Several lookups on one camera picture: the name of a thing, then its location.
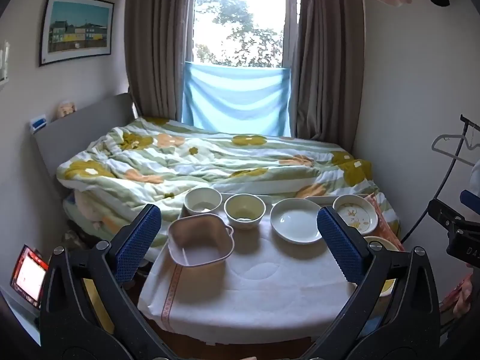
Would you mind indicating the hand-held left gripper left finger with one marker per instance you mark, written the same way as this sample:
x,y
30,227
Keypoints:
x,y
138,240

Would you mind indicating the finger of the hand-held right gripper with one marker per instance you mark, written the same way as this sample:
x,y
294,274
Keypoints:
x,y
446,213
471,198

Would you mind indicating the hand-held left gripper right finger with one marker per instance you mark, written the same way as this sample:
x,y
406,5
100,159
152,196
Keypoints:
x,y
337,243

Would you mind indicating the patterned white bowl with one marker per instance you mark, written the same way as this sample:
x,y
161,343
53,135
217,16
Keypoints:
x,y
354,213

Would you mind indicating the cream plate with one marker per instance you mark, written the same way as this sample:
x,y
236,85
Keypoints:
x,y
382,242

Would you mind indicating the pink patterned cloth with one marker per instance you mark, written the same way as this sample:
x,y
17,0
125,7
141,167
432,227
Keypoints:
x,y
461,296

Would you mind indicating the white plate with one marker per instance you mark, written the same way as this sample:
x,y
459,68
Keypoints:
x,y
294,219

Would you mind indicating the orange patterned cloth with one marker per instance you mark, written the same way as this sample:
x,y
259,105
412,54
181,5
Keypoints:
x,y
386,225

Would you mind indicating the pale bed sheet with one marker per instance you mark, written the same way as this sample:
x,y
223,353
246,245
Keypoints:
x,y
90,210

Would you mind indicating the pink square bowl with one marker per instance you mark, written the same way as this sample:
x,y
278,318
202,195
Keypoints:
x,y
198,247

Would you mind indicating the white clothes hanger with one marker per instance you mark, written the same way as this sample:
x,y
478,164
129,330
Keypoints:
x,y
435,146

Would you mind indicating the black clothes rack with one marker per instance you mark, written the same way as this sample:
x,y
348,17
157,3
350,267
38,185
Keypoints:
x,y
464,127

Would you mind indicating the yellow round stool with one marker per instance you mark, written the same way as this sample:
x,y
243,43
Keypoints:
x,y
93,300

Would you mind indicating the white tablecloth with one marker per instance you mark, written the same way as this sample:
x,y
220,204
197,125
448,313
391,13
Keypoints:
x,y
262,288

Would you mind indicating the cream bowl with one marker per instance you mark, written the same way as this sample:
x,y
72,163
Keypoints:
x,y
243,210

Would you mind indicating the phone with red screen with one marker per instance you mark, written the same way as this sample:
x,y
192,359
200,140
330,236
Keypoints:
x,y
30,281

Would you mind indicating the floral blanket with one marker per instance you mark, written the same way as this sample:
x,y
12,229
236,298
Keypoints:
x,y
225,157

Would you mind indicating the grey bed headboard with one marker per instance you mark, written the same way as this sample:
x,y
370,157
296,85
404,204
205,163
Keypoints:
x,y
75,131

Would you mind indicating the small plush toy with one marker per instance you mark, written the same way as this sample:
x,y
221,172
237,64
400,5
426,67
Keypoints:
x,y
66,109

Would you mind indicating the blue and white box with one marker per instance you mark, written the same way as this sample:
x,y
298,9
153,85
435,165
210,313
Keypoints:
x,y
38,123

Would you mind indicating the light blue towel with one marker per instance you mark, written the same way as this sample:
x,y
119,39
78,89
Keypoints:
x,y
236,97

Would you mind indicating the brown curtain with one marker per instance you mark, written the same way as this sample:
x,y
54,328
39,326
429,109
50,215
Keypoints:
x,y
157,45
326,63

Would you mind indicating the window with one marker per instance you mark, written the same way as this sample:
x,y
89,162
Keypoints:
x,y
240,18

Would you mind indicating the framed wall picture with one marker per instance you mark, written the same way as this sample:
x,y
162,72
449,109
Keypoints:
x,y
78,26

